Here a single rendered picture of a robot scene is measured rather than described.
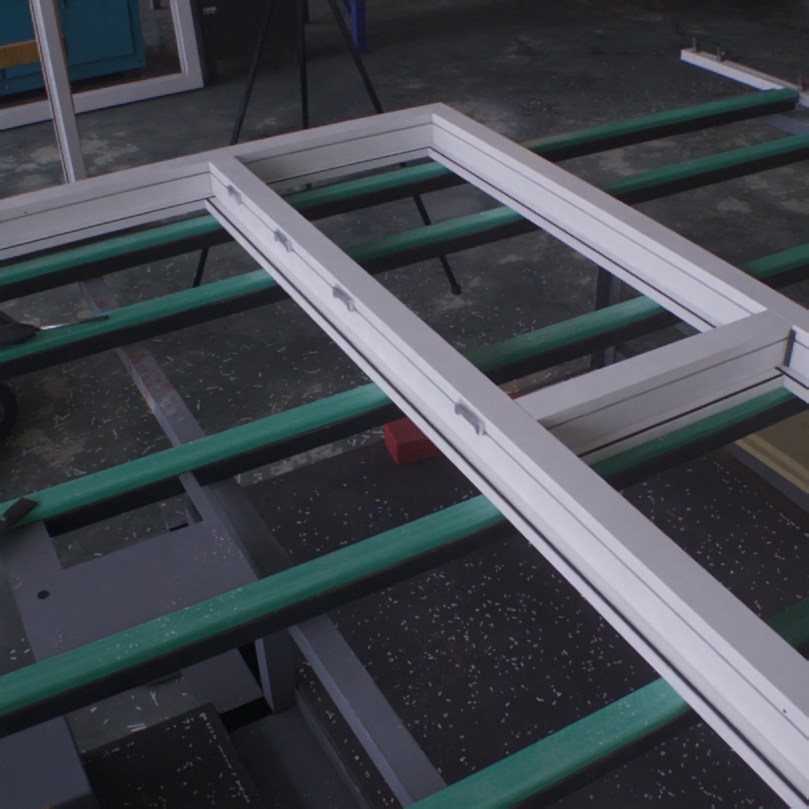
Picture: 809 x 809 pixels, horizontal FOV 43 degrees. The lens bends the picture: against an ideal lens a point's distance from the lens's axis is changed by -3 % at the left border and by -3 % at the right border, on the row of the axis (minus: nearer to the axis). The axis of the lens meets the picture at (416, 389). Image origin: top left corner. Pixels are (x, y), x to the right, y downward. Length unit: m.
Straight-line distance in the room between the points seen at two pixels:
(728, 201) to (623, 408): 2.87
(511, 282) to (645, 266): 1.83
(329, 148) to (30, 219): 0.51
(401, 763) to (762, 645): 0.31
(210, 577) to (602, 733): 0.40
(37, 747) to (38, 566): 0.19
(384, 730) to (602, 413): 0.42
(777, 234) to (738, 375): 2.53
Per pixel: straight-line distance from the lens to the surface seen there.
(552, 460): 1.02
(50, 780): 1.12
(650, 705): 0.91
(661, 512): 1.51
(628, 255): 1.50
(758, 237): 3.73
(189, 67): 5.18
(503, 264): 3.39
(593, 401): 1.11
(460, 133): 1.82
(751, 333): 1.26
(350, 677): 0.97
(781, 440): 1.61
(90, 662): 0.97
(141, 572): 1.05
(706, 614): 0.89
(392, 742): 0.92
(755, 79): 2.49
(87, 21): 5.33
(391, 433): 1.56
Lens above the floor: 1.56
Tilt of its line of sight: 34 degrees down
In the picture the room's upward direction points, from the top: 1 degrees counter-clockwise
